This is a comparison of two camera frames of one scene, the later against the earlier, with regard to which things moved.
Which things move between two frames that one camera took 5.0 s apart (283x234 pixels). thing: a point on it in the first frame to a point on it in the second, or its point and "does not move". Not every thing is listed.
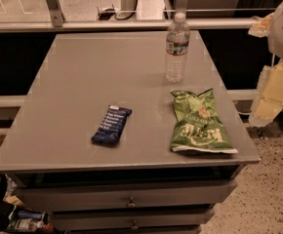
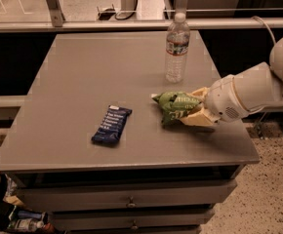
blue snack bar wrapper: (112, 125) does not move
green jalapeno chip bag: (198, 127) to (174, 104)
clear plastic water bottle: (178, 41) does not move
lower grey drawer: (86, 220) does not move
